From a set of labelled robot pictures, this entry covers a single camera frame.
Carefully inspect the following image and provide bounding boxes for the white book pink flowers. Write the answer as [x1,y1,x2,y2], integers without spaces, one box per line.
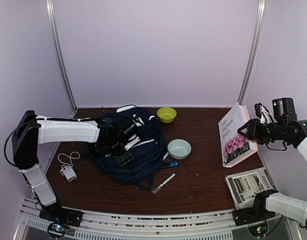
[218,103,258,168]

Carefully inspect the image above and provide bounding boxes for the navy blue student backpack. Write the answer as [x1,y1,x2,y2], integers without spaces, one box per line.
[87,105,166,191]

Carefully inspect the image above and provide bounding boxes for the black white photo magazine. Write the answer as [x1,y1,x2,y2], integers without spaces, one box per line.
[224,167,277,209]

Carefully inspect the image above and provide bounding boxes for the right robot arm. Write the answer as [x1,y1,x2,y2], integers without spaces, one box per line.
[237,97,307,230]

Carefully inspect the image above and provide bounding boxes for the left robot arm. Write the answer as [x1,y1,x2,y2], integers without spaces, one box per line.
[7,110,141,227]

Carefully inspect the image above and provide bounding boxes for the black blue highlighter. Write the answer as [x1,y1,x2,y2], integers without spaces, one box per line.
[161,161,178,169]

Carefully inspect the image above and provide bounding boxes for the white green marker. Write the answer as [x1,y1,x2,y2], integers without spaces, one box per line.
[152,173,176,194]

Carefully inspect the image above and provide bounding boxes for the pale blue ceramic bowl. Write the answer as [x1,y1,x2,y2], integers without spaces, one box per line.
[167,139,192,160]

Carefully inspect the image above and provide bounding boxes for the lime green bowl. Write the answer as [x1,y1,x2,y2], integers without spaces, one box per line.
[157,107,177,124]

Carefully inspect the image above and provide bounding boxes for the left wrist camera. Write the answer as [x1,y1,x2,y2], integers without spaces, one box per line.
[124,135,141,151]

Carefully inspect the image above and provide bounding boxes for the white charger with cable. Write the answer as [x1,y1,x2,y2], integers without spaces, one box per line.
[57,151,81,182]

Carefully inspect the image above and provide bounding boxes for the aluminium front rail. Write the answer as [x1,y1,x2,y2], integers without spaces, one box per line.
[11,197,305,240]

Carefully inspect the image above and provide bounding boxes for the right aluminium corner post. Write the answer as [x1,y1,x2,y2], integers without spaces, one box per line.
[237,0,268,106]

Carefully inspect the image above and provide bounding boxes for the aluminium corner post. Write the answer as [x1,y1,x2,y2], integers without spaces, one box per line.
[45,0,78,112]
[237,0,268,106]

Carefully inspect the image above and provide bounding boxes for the left aluminium corner post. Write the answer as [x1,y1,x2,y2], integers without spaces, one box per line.
[45,0,78,112]

